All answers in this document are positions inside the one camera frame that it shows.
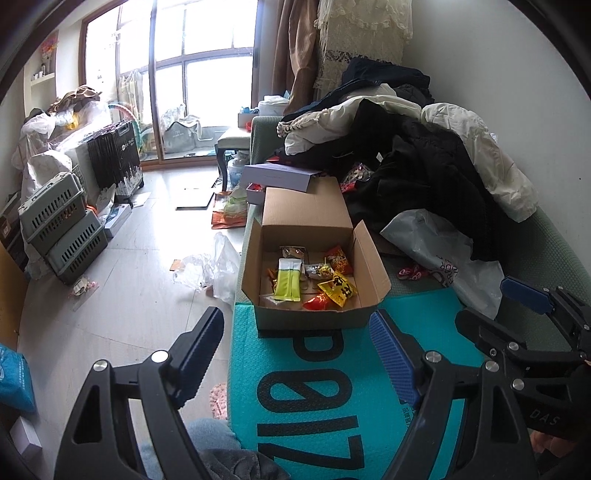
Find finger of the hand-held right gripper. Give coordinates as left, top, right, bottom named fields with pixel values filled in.
left=500, top=276, right=591, bottom=359
left=455, top=307, right=527, bottom=363

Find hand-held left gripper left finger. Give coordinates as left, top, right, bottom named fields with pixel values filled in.
left=60, top=305, right=225, bottom=480

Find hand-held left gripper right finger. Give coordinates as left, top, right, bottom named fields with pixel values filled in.
left=368, top=310, right=539, bottom=480

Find yellow black snack packet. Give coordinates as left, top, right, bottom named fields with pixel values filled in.
left=318, top=272, right=359, bottom=308

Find clear plastic snack packet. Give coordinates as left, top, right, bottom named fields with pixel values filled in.
left=259, top=291, right=306, bottom=308

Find small red snack packet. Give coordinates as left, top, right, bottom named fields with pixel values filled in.
left=302, top=293, right=336, bottom=311

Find large red snack packet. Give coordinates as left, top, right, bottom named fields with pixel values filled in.
left=323, top=246, right=354, bottom=278

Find yellow-green snack packet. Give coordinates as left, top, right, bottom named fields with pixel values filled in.
left=273, top=258, right=304, bottom=304

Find brown pink snack packet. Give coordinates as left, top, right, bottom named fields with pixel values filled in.
left=279, top=246, right=308, bottom=267

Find brown cardboard box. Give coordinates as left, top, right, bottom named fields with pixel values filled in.
left=240, top=176, right=393, bottom=332

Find person's right hand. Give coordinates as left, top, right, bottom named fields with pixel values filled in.
left=531, top=429, right=583, bottom=463

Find green sofa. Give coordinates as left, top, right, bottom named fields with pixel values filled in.
left=242, top=115, right=578, bottom=333

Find pink fluffy rug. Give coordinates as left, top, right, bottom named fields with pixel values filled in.
left=210, top=383, right=232, bottom=421

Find teal printed mat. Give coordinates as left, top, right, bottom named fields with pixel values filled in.
left=228, top=291, right=485, bottom=480

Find person's blue jeans leg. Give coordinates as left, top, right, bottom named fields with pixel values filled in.
left=139, top=418, right=241, bottom=480

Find clear plastic bag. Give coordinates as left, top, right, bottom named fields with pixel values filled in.
left=173, top=232, right=241, bottom=308

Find white plastic bag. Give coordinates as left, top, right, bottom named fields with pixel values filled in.
left=379, top=209, right=505, bottom=319

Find grey fleece garment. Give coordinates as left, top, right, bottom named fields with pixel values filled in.
left=198, top=448, right=290, bottom=480

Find black padded jacket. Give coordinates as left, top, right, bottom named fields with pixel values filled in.
left=346, top=99, right=507, bottom=262

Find pile of clothes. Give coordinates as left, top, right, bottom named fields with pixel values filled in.
left=277, top=95, right=539, bottom=223

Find orange green bag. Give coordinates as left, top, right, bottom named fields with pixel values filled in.
left=211, top=187, right=250, bottom=230

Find flat white board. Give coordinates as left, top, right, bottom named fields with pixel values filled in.
left=175, top=187, right=216, bottom=211

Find white blue box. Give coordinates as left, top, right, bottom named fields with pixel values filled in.
left=104, top=203, right=133, bottom=239

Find red shiny snack bag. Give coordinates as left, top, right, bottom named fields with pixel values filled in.
left=341, top=162, right=374, bottom=193

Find blue plastic bag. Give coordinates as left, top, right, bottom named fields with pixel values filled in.
left=0, top=344, right=38, bottom=414

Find clear water bottle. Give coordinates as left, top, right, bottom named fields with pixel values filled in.
left=226, top=154, right=250, bottom=190

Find small white box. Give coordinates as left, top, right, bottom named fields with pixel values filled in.
left=9, top=415, right=42, bottom=453

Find purple flat box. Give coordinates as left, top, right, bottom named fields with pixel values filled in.
left=242, top=162, right=324, bottom=193

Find brown cardboard carton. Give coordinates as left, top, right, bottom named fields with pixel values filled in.
left=0, top=240, right=29, bottom=352

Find grey plastic crates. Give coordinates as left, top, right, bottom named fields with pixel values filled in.
left=18, top=172, right=88, bottom=255

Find black fleece garment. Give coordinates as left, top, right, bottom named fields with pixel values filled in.
left=272, top=134, right=393, bottom=186

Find black suitcase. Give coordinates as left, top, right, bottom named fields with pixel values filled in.
left=87, top=122, right=145, bottom=199

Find white fabric bag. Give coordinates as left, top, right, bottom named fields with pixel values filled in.
left=163, top=115, right=204, bottom=153

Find white stool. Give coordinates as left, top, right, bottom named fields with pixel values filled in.
left=216, top=127, right=253, bottom=193

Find colourful hula hoop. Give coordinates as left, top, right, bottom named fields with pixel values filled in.
left=106, top=104, right=153, bottom=154

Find dark navy garment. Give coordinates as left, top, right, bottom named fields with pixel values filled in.
left=314, top=58, right=435, bottom=110

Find white plastic wrapped pile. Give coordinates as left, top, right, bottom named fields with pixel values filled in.
left=11, top=88, right=114, bottom=185

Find brown framed window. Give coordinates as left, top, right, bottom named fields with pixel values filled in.
left=78, top=0, right=257, bottom=165

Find brown cloth pile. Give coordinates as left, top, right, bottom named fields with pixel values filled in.
left=48, top=85, right=103, bottom=112

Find cream lace curtain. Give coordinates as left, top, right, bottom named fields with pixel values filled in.
left=314, top=0, right=414, bottom=91

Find brown curtain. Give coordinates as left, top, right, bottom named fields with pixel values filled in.
left=272, top=0, right=320, bottom=116

